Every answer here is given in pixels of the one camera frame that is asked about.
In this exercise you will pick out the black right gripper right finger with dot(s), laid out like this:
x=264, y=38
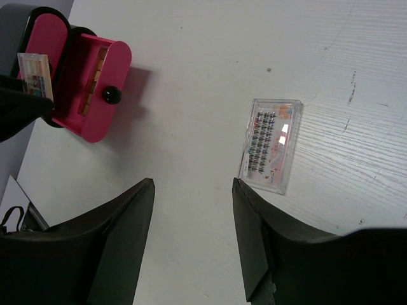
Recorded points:
x=285, y=261

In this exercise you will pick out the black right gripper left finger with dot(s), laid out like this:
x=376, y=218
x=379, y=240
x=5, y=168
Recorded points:
x=94, y=258

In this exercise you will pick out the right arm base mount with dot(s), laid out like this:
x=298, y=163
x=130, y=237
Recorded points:
x=17, y=219

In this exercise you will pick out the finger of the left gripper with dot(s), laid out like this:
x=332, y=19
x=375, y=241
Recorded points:
x=19, y=109

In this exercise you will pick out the colourful glitter eyeshadow palette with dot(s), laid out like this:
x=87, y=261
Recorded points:
x=35, y=74

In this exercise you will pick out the long brown eyeshadow palette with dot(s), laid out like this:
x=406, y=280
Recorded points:
x=92, y=81

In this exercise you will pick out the pink black makeup drawer organizer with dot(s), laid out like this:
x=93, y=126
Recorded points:
x=71, y=52

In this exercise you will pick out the clear false eyelash box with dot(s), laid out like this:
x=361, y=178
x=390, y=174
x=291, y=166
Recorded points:
x=269, y=143

